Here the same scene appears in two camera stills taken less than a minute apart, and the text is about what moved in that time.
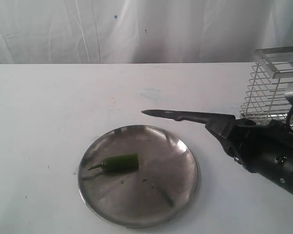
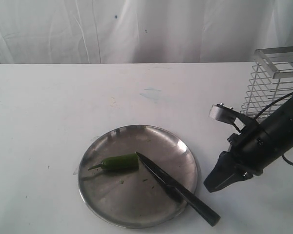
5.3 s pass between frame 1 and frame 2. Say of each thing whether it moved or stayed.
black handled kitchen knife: moved
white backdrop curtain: stayed
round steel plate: stayed
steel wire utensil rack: stayed
